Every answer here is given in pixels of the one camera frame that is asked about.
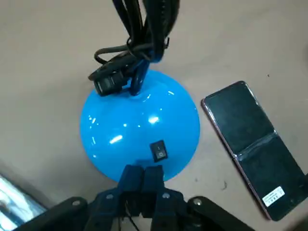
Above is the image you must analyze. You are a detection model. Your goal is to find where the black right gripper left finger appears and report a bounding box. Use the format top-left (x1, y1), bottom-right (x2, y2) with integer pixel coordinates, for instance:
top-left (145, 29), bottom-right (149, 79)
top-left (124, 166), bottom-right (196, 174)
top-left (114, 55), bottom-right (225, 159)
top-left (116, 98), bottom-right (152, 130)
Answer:
top-left (16, 165), bottom-right (145, 231)

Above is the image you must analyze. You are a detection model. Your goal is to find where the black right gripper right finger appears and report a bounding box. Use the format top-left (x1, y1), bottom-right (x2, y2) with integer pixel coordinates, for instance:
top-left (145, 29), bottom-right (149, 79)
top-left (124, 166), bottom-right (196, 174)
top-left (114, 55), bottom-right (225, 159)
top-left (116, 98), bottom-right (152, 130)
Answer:
top-left (143, 165), bottom-right (253, 231)

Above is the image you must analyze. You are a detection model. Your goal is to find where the blue desk lamp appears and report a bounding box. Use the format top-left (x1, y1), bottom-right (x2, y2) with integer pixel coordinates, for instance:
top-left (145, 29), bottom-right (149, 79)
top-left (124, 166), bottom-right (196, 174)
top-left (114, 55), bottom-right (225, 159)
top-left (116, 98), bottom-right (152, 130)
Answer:
top-left (79, 0), bottom-right (201, 182)

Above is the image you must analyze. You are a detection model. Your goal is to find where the black foldable phone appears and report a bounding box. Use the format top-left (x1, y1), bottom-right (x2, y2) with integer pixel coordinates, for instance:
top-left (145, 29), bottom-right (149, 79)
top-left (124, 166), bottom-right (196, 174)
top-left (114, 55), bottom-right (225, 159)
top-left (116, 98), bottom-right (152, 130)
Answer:
top-left (201, 80), bottom-right (308, 221)

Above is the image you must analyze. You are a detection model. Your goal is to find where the plastic wrapped comic magazine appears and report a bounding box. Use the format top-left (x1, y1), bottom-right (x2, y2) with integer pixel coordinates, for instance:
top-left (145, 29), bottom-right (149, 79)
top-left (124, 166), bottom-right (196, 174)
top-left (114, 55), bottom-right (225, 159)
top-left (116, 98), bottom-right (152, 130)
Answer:
top-left (0, 174), bottom-right (48, 231)

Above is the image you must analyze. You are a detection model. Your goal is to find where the black lamp power cable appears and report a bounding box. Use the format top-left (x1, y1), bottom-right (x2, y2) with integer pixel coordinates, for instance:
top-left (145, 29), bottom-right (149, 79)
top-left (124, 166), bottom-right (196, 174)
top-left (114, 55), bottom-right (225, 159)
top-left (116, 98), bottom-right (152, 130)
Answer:
top-left (88, 0), bottom-right (183, 97)

